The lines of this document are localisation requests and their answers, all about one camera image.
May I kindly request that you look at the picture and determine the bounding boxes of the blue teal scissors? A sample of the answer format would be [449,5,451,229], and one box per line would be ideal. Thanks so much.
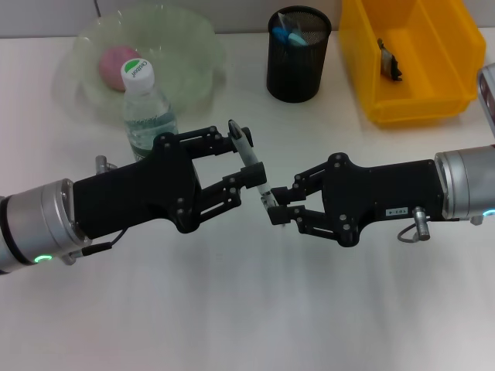
[271,25,309,48]

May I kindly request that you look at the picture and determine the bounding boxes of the grey white ballpoint pen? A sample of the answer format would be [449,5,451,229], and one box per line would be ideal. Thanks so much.
[227,118,289,230]

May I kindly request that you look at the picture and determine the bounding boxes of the transparent plastic ruler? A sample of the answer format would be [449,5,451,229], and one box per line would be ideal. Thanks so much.
[276,10,306,38]

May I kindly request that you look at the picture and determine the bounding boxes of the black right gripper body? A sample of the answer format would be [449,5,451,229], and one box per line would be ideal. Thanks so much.
[319,151,446,248]

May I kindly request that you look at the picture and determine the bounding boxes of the gripper cable with plug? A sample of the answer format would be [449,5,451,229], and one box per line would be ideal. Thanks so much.
[397,206,433,245]
[61,154,129,267]

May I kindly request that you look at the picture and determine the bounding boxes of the clear green-label water bottle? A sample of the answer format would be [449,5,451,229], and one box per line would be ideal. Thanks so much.
[120,57,181,163]

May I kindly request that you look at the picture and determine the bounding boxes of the yellow plastic bin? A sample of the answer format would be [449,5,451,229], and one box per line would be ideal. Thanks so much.
[338,0,487,127]

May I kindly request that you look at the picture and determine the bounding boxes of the pink peach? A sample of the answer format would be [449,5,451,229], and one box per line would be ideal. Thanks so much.
[98,45,140,92]

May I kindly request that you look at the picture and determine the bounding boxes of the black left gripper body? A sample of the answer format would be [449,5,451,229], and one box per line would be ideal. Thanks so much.
[72,131,203,240]

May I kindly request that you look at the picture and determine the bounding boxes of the translucent green fruit plate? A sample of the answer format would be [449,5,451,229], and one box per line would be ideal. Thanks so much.
[53,4,227,124]

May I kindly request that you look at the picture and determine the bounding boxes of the green plastic wrapper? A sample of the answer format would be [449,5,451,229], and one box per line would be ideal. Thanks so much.
[377,37,404,83]

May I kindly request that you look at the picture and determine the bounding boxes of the left gripper cable with plug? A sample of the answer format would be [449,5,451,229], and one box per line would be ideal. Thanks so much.
[61,154,129,267]

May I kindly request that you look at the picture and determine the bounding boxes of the black mesh pen cup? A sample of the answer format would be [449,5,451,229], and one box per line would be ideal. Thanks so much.
[265,5,333,104]

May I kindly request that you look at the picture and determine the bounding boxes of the right gripper cable with plug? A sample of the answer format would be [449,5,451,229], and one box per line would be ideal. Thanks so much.
[397,206,433,245]

